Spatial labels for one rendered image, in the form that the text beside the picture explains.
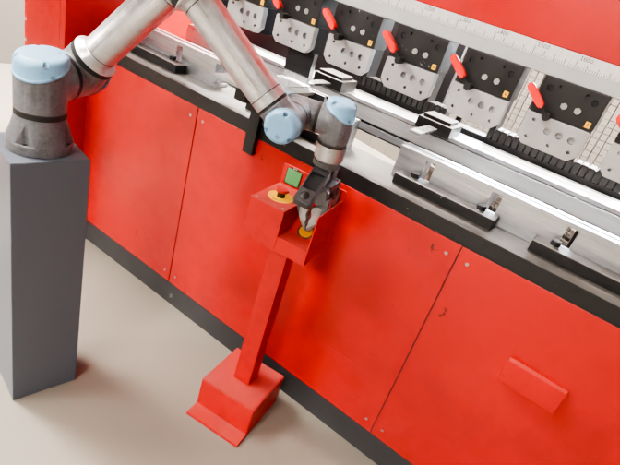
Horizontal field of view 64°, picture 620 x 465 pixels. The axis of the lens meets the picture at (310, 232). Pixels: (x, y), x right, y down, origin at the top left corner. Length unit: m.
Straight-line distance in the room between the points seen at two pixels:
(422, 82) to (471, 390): 0.86
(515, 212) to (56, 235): 1.19
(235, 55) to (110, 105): 1.10
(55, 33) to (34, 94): 0.88
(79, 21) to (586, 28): 1.65
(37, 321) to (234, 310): 0.65
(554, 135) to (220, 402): 1.23
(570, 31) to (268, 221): 0.84
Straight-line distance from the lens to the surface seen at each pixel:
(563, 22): 1.34
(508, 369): 1.41
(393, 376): 1.58
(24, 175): 1.33
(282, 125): 1.05
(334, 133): 1.19
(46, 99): 1.30
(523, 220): 1.40
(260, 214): 1.31
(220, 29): 1.08
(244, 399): 1.65
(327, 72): 1.82
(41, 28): 2.24
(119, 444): 1.66
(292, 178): 1.41
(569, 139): 1.35
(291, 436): 1.76
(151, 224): 2.05
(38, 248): 1.44
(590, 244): 1.39
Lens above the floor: 1.34
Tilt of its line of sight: 27 degrees down
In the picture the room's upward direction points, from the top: 18 degrees clockwise
